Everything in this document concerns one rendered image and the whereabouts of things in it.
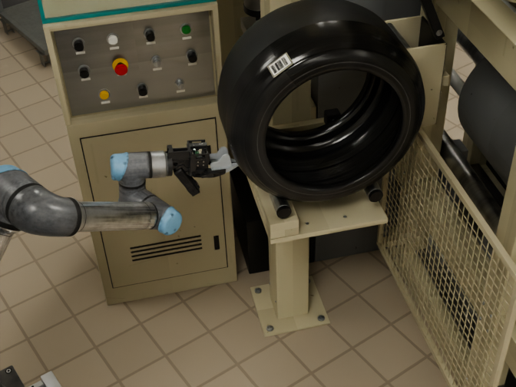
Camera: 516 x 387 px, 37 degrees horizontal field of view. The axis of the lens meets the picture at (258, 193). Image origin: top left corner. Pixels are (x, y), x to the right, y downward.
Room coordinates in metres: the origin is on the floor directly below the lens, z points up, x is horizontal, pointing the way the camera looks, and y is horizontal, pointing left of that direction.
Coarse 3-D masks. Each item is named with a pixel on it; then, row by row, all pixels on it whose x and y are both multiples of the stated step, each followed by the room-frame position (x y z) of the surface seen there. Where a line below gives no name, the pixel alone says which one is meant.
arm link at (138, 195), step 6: (120, 186) 1.69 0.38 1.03; (138, 186) 1.70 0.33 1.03; (144, 186) 1.71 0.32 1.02; (120, 192) 1.69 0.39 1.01; (126, 192) 1.68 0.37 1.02; (132, 192) 1.68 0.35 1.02; (138, 192) 1.68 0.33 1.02; (144, 192) 1.68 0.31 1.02; (120, 198) 1.69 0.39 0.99; (126, 198) 1.68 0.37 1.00; (132, 198) 1.67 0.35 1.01; (138, 198) 1.66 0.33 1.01
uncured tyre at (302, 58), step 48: (336, 0) 1.94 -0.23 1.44; (240, 48) 1.86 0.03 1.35; (288, 48) 1.74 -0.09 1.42; (336, 48) 1.73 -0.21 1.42; (384, 48) 1.76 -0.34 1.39; (240, 96) 1.71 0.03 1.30; (384, 96) 2.00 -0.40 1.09; (240, 144) 1.69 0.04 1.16; (288, 144) 1.96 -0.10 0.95; (336, 144) 1.97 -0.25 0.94; (384, 144) 1.88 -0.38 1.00; (288, 192) 1.69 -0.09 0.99; (336, 192) 1.72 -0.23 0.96
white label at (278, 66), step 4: (284, 56) 1.72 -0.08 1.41; (288, 56) 1.71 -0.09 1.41; (276, 60) 1.72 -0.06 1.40; (280, 60) 1.71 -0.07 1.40; (284, 60) 1.71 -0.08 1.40; (288, 60) 1.70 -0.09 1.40; (272, 64) 1.71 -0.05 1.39; (276, 64) 1.71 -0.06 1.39; (280, 64) 1.70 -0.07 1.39; (284, 64) 1.70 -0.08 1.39; (288, 64) 1.69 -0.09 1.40; (272, 68) 1.70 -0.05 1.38; (276, 68) 1.70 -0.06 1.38; (280, 68) 1.69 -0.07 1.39; (284, 68) 1.69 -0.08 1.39; (272, 72) 1.70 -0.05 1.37; (276, 72) 1.69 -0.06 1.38; (280, 72) 1.69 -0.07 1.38
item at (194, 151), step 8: (192, 144) 1.77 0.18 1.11; (200, 144) 1.77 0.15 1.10; (168, 152) 1.73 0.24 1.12; (176, 152) 1.73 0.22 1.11; (184, 152) 1.73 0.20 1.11; (192, 152) 1.74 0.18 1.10; (200, 152) 1.75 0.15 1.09; (168, 160) 1.72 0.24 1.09; (176, 160) 1.73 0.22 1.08; (184, 160) 1.74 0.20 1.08; (192, 160) 1.72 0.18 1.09; (200, 160) 1.72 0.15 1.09; (208, 160) 1.74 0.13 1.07; (168, 168) 1.71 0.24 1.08; (176, 168) 1.73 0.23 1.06; (184, 168) 1.73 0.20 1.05; (192, 168) 1.72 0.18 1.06; (200, 168) 1.73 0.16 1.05; (168, 176) 1.72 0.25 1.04; (192, 176) 1.72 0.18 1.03; (200, 176) 1.73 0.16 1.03
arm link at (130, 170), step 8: (136, 152) 1.74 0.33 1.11; (144, 152) 1.74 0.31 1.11; (112, 160) 1.70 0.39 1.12; (120, 160) 1.70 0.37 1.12; (128, 160) 1.70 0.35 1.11; (136, 160) 1.70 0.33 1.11; (144, 160) 1.71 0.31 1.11; (112, 168) 1.68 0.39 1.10; (120, 168) 1.68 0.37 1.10; (128, 168) 1.69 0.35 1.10; (136, 168) 1.69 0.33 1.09; (144, 168) 1.69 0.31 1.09; (112, 176) 1.68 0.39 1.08; (120, 176) 1.68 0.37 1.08; (128, 176) 1.68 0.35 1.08; (136, 176) 1.69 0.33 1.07; (144, 176) 1.69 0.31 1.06; (128, 184) 1.68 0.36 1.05; (136, 184) 1.68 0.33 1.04
